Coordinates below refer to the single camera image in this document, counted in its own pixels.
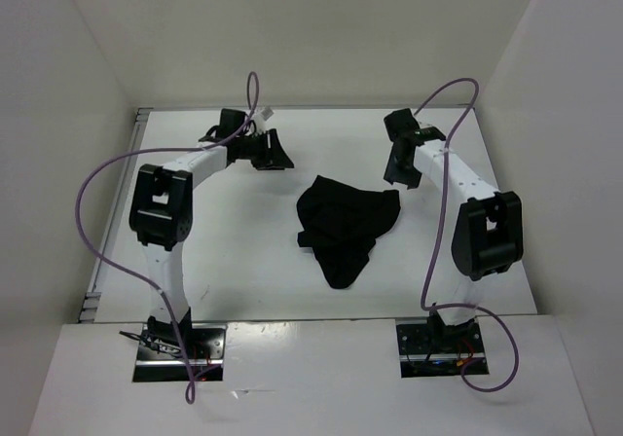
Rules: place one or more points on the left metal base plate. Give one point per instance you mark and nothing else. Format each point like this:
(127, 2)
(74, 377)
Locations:
(162, 361)

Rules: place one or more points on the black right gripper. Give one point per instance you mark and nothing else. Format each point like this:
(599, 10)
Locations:
(391, 173)

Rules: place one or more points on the metal base plate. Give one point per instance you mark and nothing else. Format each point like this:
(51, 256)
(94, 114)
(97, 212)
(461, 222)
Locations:
(421, 355)
(162, 361)

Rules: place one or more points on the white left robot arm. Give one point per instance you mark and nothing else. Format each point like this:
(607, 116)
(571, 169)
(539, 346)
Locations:
(162, 211)

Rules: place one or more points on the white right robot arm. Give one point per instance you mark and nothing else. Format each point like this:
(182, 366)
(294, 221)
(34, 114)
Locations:
(480, 228)

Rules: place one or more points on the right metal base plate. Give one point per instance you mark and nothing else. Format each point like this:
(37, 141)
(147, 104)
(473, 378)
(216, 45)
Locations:
(421, 355)

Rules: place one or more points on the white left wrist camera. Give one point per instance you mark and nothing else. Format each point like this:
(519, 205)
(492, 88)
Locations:
(261, 118)

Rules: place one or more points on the black skirt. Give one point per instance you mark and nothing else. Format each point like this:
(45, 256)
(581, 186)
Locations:
(341, 225)

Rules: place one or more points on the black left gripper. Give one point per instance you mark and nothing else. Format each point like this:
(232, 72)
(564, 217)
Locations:
(274, 158)

